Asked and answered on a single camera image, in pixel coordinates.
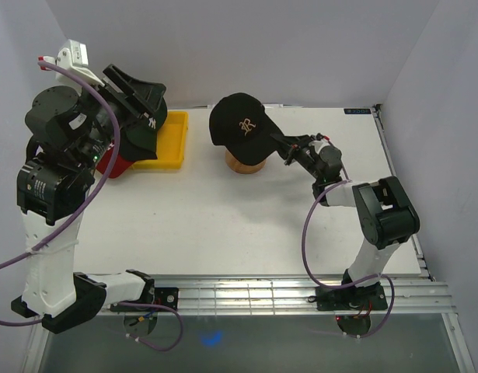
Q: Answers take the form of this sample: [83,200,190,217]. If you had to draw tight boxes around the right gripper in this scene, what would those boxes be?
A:
[269,133,323,181]

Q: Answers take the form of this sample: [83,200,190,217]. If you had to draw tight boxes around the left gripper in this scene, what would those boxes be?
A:
[74,64,166,170]

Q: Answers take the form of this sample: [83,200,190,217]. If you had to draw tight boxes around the black cap gold logo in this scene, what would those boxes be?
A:
[209,92,283,166]

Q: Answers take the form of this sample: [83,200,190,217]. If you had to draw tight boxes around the dark green NY cap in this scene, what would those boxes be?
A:
[122,97,168,162]

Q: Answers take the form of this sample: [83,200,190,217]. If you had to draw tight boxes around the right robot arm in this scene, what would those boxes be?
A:
[271,134,420,309]

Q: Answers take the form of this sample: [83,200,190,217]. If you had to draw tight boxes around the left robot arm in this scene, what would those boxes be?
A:
[11,65,167,333]

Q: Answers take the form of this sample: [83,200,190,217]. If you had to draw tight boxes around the wooden hat stand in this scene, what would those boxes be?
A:
[225,150,267,175]

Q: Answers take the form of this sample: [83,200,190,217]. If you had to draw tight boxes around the yellow plastic tray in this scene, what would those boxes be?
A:
[131,111,189,171]

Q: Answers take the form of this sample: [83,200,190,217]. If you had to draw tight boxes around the red LA cap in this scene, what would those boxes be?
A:
[96,140,134,180]

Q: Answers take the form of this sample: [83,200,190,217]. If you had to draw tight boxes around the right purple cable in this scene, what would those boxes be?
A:
[302,138,395,339]

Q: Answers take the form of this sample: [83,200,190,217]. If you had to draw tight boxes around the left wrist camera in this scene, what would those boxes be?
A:
[55,39,104,85]

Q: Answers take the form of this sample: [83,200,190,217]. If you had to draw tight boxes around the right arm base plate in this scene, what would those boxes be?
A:
[310,283,388,311]

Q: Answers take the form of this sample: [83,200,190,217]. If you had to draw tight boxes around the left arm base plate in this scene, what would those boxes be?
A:
[109,288,180,312]

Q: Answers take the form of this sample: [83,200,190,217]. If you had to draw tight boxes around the aluminium rail frame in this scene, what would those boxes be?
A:
[20,104,476,373]

